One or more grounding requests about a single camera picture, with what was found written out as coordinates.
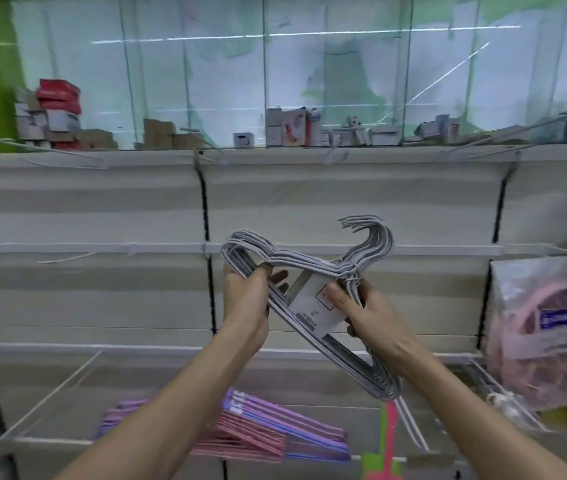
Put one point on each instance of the person's right forearm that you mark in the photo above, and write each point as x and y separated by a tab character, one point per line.
478	434

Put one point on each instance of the plastic wrapped pink toilet seat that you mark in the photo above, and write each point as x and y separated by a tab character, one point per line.
543	334

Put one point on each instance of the row of pink hangers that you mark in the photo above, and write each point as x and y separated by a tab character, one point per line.
243	434

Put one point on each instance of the white display rack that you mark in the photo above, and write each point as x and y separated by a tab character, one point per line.
88	294

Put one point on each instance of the green and pink hanging goods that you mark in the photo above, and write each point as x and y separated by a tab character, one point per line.
388	444

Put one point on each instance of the grey hanger bundle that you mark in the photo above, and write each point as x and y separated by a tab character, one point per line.
303	262
386	239
376	384

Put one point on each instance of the group of small brown cartons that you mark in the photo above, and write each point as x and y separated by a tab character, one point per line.
158	132

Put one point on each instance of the person's right hand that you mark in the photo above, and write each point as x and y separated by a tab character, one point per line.
383	334

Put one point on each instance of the person's left forearm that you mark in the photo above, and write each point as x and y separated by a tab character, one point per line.
163	419

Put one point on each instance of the person's left hand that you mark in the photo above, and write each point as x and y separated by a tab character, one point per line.
246	314

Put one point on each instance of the stack of red white boxes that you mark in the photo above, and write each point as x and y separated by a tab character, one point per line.
58	104

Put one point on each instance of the small white printed box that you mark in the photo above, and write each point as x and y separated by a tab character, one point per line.
244	139

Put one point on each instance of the white box with red print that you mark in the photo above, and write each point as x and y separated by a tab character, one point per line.
293	127

